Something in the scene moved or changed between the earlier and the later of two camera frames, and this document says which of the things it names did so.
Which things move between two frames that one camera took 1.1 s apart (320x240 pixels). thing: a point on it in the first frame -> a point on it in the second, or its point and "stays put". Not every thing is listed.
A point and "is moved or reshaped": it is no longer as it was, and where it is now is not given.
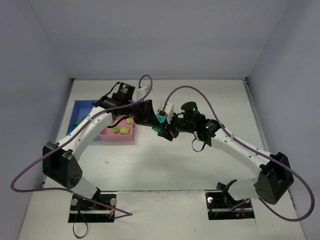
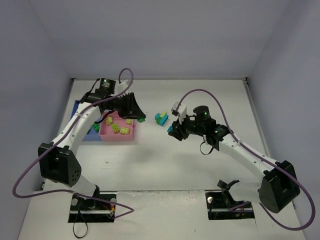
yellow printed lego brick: [124, 131] stays put
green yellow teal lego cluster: [161, 119] is moved or reshaped
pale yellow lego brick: [129, 121] stays put
